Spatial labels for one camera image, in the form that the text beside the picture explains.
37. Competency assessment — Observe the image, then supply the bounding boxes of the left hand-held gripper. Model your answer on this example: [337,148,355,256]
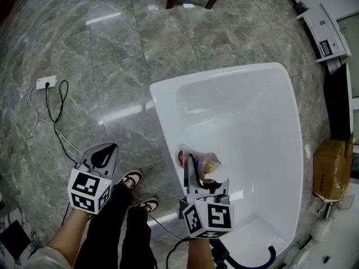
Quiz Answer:
[67,142,119,216]

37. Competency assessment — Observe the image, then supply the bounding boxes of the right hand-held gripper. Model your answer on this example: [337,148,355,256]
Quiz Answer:
[178,153,236,239]

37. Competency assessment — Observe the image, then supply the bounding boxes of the pink spray bottle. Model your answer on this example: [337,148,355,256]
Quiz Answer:
[176,143,235,184]

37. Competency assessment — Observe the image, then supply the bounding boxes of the white rectangular bathtub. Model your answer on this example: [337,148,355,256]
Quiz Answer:
[149,62,305,266]

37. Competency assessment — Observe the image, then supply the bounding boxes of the person's right forearm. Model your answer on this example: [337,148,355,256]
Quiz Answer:
[187,236,215,269]

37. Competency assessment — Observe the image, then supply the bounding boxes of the person's left forearm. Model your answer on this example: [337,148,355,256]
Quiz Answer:
[46,207,90,256]

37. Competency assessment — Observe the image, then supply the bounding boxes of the person's left shoe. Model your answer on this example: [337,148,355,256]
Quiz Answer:
[116,169,144,191]

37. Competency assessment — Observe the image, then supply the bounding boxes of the person's shoe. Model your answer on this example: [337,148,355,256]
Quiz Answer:
[138,197,160,214]
[116,169,144,191]

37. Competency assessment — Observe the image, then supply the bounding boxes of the person's right shoe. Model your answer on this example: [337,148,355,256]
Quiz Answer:
[138,197,160,214]

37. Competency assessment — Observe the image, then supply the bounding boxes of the person's black trousers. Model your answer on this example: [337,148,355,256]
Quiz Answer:
[75,183,158,269]

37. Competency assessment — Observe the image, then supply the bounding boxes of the person's white shirt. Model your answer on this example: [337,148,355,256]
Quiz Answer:
[24,247,72,269]

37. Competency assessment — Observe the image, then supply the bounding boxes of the large torn cardboard box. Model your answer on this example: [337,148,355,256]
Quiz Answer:
[312,133,355,204]

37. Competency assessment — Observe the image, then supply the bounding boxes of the white toilet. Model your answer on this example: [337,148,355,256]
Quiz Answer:
[311,220,332,242]

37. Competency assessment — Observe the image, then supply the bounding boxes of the white office chair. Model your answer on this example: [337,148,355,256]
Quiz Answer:
[322,191,355,221]

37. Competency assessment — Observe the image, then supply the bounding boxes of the white vanity cabinet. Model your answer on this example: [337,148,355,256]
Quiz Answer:
[296,3,352,64]

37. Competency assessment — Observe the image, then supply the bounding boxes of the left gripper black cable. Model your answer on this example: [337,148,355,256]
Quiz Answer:
[60,203,72,226]

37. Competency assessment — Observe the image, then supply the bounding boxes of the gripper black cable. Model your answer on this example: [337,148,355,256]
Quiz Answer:
[60,203,72,226]
[165,236,191,269]

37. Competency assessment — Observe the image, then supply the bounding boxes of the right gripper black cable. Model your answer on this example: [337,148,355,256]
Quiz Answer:
[165,236,191,269]

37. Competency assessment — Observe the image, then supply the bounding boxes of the white power cable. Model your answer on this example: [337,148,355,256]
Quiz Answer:
[27,88,85,158]

